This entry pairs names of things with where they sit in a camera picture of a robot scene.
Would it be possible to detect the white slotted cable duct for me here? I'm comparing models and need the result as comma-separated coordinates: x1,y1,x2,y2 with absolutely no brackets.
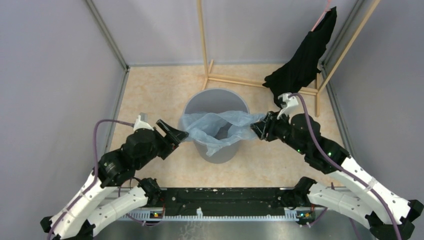
117,208,312,222

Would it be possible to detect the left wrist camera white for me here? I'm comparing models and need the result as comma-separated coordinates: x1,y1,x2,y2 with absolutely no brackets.
133,112,154,132

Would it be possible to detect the wooden clothes rack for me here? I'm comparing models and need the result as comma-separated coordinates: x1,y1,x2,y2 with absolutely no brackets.
196,0,380,117

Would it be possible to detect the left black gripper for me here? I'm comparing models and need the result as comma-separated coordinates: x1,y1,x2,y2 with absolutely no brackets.
135,119,190,170

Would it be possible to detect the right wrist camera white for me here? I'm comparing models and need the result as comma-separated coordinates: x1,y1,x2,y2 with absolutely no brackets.
276,92,299,120

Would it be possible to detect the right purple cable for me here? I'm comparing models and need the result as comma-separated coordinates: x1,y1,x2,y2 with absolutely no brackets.
287,92,404,240

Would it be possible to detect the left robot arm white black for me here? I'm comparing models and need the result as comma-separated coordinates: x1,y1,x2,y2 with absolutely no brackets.
40,114,189,240

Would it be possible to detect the purple cable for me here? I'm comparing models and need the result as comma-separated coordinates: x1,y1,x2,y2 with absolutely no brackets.
46,119,136,240
287,92,404,240

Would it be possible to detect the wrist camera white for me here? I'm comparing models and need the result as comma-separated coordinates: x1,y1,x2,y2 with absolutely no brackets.
276,92,299,120
133,112,154,132

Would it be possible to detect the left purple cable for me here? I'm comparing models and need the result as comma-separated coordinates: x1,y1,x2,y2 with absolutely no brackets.
46,119,136,240

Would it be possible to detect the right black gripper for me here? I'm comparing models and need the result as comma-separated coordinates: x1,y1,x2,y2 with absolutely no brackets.
249,108,307,155

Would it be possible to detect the pink clothes hanger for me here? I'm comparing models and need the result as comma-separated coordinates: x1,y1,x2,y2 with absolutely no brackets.
310,0,332,32

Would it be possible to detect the black hanging garment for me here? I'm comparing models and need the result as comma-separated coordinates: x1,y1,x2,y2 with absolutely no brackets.
262,6,338,107

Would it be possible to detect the grey plastic trash bin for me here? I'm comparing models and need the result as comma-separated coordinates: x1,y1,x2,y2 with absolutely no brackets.
178,88,250,164

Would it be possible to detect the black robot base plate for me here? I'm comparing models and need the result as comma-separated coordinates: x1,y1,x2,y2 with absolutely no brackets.
129,187,327,218

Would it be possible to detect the light blue trash bag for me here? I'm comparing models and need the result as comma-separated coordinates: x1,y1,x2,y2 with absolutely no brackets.
180,110,265,157

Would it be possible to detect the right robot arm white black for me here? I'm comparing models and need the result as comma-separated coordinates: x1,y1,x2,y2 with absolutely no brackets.
250,111,424,240

